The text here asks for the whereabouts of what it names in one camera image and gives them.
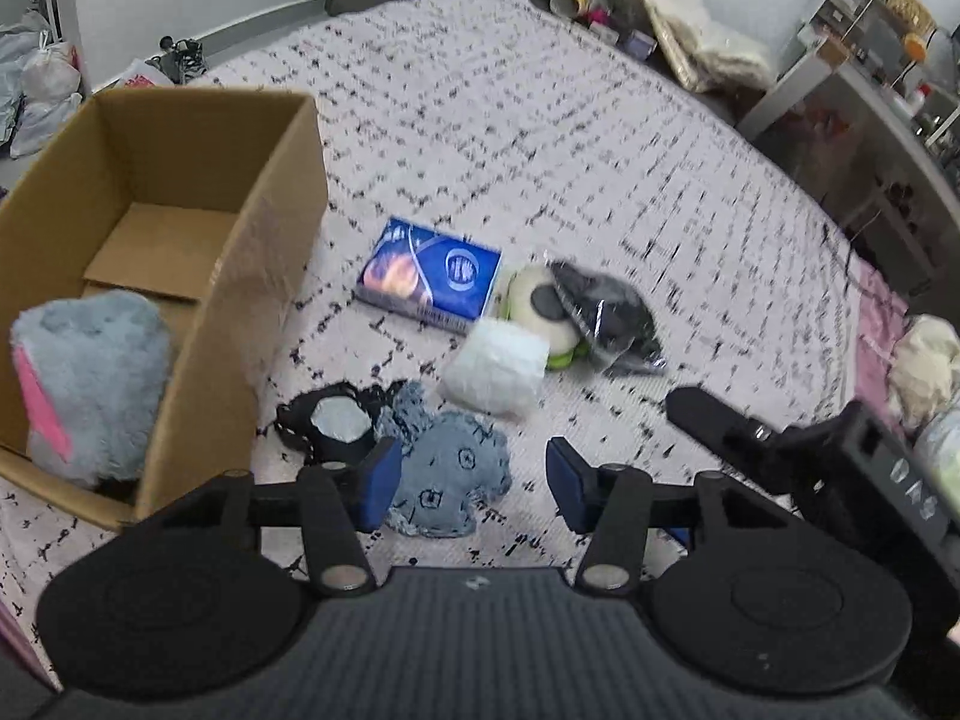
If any green and white plush toy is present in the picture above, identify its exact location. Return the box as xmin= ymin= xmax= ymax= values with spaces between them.
xmin=499 ymin=264 xmax=590 ymax=371

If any brown cardboard box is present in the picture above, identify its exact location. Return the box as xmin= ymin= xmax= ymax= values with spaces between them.
xmin=0 ymin=86 xmax=331 ymax=533

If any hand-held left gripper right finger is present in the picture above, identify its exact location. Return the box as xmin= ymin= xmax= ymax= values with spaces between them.
xmin=545 ymin=436 xmax=807 ymax=593

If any black and grey fabric piece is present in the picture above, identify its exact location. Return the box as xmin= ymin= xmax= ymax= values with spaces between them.
xmin=275 ymin=381 xmax=410 ymax=467

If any black item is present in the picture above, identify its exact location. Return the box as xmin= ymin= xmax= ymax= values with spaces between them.
xmin=547 ymin=261 xmax=668 ymax=378

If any grey desk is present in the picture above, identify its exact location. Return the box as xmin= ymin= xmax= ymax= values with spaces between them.
xmin=735 ymin=52 xmax=960 ymax=293

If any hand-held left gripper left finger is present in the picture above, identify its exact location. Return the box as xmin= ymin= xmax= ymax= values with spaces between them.
xmin=142 ymin=435 xmax=406 ymax=597

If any grey and pink plush toy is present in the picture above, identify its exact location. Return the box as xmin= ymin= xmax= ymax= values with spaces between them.
xmin=9 ymin=291 xmax=175 ymax=488

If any clear bag with cream cloth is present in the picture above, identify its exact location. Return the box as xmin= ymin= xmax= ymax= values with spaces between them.
xmin=630 ymin=0 xmax=781 ymax=92

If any blue tissue packet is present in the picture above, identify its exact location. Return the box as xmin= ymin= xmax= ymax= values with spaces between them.
xmin=352 ymin=217 xmax=503 ymax=336

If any white soft tissue pack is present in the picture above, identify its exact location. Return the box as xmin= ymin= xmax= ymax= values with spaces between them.
xmin=439 ymin=317 xmax=548 ymax=419

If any white knotted plastic bag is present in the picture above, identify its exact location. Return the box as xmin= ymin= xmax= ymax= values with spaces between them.
xmin=22 ymin=41 xmax=82 ymax=102

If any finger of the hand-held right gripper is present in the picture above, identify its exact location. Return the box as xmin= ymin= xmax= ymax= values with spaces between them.
xmin=665 ymin=386 xmax=797 ymax=494

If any pink bed sheet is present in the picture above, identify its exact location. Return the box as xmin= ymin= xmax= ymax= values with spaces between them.
xmin=847 ymin=255 xmax=960 ymax=421

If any white black-patterned bedspread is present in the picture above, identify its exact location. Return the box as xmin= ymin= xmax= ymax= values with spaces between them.
xmin=0 ymin=0 xmax=912 ymax=616

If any grey drawer unit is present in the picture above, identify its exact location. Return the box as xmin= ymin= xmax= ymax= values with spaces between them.
xmin=799 ymin=0 xmax=893 ymax=53

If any grey plastic bag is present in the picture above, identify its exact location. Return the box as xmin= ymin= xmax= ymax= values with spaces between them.
xmin=0 ymin=15 xmax=46 ymax=143

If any red printed white bag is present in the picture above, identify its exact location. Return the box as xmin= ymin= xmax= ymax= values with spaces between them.
xmin=112 ymin=58 xmax=177 ymax=92

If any black cable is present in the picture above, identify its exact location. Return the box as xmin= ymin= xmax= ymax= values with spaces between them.
xmin=821 ymin=221 xmax=857 ymax=287

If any cream fluffy cloth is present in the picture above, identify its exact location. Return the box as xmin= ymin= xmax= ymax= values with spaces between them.
xmin=889 ymin=315 xmax=960 ymax=428

